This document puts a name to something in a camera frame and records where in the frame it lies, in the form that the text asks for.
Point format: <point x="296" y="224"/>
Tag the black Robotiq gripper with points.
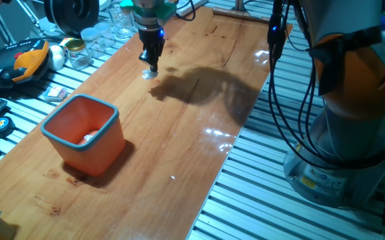
<point x="151" y="38"/>

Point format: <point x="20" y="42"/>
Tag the white tissue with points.
<point x="148" y="76"/>

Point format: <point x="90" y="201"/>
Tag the grey and orange KUKA arm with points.
<point x="345" y="20"/>

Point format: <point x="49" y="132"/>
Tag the orange trash can blue rim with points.
<point x="92" y="160"/>

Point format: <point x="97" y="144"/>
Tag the clear drinking glass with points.
<point x="122" y="23"/>

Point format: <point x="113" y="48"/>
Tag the clear plastic jar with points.
<point x="105" y="36"/>

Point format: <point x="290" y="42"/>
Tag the clear jar white lid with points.
<point x="89" y="35"/>

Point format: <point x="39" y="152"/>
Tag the glass jar gold lid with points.
<point x="78" y="56"/>

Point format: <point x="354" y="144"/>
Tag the white power strip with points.
<point x="199" y="3"/>

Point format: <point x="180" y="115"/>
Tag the small colourful box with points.
<point x="66" y="42"/>

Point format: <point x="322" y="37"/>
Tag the black filament spool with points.
<point x="72" y="16"/>

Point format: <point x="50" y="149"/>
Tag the white egg-shaped object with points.
<point x="57" y="58"/>

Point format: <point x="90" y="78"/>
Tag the large crumpled white paper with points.
<point x="88" y="137"/>

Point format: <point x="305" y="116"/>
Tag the small clear wrapped packet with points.
<point x="56" y="93"/>

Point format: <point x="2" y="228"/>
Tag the black orange teach pendant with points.
<point x="28" y="61"/>

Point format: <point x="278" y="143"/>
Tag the orange wooden board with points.
<point x="179" y="183"/>

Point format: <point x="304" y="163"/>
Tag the black round tape measure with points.
<point x="0" y="125"/>

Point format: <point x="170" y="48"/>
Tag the upright metal post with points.
<point x="239" y="5"/>

